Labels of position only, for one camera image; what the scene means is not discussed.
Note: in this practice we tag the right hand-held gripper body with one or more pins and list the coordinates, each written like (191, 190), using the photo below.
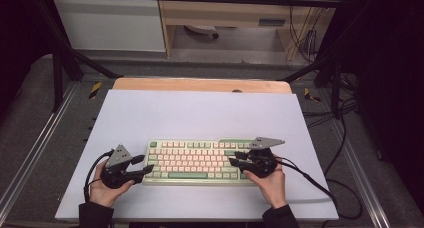
(263, 143)

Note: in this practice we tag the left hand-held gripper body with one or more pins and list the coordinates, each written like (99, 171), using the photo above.
(118, 157)

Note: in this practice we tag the cream pink green keyboard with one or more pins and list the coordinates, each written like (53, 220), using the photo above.
(200, 161)

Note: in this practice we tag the person's left hand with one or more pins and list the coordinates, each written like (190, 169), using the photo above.
(103, 194)

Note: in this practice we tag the person's right hand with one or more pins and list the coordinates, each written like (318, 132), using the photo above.
(273, 191)

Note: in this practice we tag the white table board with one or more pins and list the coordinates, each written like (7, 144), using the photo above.
(200, 118)

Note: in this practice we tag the right yellow clamp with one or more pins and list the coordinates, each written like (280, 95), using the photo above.
(310, 95)

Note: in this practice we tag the yellow clamp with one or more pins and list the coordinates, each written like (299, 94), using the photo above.
(310, 95)
(95, 90)

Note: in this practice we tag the left yellow clamp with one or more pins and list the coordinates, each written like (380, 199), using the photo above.
(95, 90)

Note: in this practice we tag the wooden table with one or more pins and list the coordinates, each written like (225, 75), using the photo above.
(200, 85)

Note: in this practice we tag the white chair base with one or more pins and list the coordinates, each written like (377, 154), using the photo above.
(201, 30)

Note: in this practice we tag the white cabinet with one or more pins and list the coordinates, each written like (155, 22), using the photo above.
(110, 24)

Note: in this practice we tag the light wooden desk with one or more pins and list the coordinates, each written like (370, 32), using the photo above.
(226, 13)

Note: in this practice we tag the black curtain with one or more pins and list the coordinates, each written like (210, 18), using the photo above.
(390, 88)
(16, 38)

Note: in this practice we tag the aluminium floor rail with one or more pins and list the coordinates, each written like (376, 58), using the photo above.
(36, 144)
(360, 174)

